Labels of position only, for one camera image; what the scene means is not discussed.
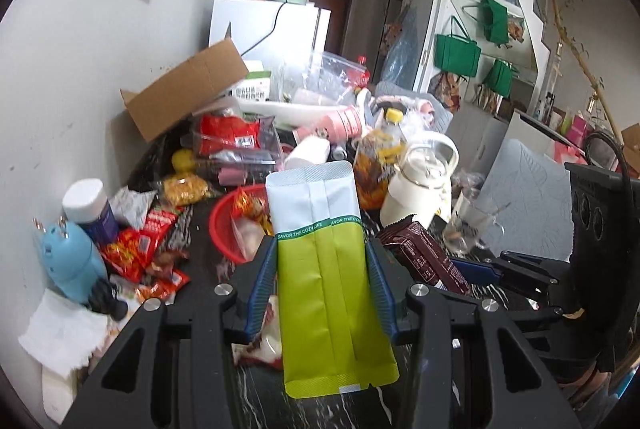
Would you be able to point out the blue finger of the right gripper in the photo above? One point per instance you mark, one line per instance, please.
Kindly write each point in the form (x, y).
(479, 273)

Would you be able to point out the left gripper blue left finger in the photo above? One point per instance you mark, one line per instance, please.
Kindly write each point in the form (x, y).
(264, 268)

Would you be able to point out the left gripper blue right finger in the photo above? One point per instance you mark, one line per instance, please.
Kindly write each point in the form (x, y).
(388, 283)

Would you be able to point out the white maroon snack bag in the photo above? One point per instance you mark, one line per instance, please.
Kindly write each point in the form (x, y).
(266, 348)

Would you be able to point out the dark brown snack box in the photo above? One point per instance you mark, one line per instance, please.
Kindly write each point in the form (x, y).
(412, 246)

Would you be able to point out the lime green white pouch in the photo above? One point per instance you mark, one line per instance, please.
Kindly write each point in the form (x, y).
(332, 339)

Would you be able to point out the clear plastic zip bag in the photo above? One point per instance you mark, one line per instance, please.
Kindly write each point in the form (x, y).
(248, 235)

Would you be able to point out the red orange snack packet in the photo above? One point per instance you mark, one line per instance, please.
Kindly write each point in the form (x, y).
(251, 206)

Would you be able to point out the glass cartoon mug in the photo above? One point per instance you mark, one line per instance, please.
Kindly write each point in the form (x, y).
(470, 220)

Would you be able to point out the red plastic basket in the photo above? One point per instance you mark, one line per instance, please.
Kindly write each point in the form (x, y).
(224, 222)

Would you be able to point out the grey leaf chair cushion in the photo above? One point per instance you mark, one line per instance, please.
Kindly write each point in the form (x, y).
(531, 194)

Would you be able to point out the red packets pile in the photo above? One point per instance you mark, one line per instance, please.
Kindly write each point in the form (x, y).
(144, 259)

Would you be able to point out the orange drink bottle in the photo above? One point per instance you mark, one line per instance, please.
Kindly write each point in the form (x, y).
(375, 160)

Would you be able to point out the yellow snack clear bag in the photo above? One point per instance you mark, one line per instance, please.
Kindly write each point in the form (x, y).
(181, 190)

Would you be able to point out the white cylinder roll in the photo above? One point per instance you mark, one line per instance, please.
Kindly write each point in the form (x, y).
(311, 151)

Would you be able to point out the clear plastic tray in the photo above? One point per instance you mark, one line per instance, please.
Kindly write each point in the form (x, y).
(239, 163)

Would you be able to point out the yellow lemon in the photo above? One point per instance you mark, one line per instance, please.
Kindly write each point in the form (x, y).
(183, 161)

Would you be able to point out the pink panda paper cup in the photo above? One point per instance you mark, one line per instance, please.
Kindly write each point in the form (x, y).
(338, 127)

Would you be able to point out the red bag in tray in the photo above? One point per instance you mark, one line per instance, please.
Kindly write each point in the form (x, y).
(216, 133)

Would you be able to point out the blue robot figure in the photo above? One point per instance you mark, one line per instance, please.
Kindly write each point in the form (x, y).
(70, 259)

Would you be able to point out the crumpled white tissue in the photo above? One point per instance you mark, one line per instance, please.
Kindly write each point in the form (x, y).
(62, 335)

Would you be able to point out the white cap blue jar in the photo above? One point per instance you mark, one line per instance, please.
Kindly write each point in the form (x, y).
(86, 204)

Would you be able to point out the green tote bag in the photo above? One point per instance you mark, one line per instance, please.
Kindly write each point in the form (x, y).
(456, 52)

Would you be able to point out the cardboard box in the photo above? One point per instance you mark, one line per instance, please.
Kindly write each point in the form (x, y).
(185, 89)

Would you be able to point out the white refrigerator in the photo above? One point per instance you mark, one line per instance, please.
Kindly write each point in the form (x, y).
(270, 32)

